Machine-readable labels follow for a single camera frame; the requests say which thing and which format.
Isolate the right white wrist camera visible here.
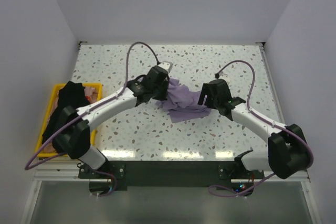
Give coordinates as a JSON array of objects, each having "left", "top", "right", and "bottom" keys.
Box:
[{"left": 215, "top": 72, "right": 230, "bottom": 85}]

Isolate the purple t shirt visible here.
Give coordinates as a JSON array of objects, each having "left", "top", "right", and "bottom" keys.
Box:
[{"left": 155, "top": 78, "right": 211, "bottom": 123}]

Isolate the yellow plastic tray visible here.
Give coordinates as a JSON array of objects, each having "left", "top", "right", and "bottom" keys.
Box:
[{"left": 35, "top": 83, "right": 103, "bottom": 158}]

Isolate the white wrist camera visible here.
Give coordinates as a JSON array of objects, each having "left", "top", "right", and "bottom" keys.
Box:
[
  {"left": 158, "top": 61, "right": 173, "bottom": 73},
  {"left": 215, "top": 72, "right": 230, "bottom": 85}
]

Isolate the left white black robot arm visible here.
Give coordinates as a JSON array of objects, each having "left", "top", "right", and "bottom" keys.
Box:
[{"left": 53, "top": 62, "right": 173, "bottom": 178}]

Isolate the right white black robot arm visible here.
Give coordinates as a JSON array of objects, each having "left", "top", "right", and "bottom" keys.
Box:
[{"left": 198, "top": 79, "right": 313, "bottom": 179}]

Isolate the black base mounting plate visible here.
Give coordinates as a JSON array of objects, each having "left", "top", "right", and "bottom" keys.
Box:
[{"left": 77, "top": 161, "right": 264, "bottom": 194}]

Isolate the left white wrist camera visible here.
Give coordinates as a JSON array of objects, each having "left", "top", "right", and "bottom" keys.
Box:
[{"left": 158, "top": 61, "right": 173, "bottom": 73}]

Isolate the black t shirt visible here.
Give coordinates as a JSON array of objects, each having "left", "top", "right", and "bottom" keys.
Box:
[{"left": 42, "top": 81, "right": 90, "bottom": 143}]

